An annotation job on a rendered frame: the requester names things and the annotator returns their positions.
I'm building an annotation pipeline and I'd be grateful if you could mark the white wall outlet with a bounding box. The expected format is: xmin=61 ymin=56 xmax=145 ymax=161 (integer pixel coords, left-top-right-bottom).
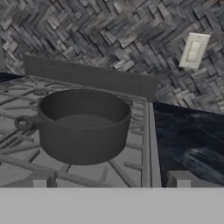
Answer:
xmin=178 ymin=31 xmax=211 ymax=70

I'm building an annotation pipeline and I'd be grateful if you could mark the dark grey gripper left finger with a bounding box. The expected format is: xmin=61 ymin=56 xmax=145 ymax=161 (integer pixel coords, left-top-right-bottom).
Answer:
xmin=3 ymin=170 xmax=59 ymax=189

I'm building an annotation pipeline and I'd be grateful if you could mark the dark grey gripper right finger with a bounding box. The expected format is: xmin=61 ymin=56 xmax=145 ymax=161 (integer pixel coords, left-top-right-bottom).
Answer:
xmin=166 ymin=170 xmax=222 ymax=189

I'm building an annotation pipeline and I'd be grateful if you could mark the grey stove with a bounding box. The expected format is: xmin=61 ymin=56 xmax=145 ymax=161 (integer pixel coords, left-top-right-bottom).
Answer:
xmin=0 ymin=54 xmax=163 ymax=189

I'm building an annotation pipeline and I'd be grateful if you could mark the dark grey cooking pot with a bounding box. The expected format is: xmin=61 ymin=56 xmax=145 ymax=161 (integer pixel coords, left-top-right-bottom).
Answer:
xmin=14 ymin=88 xmax=134 ymax=166

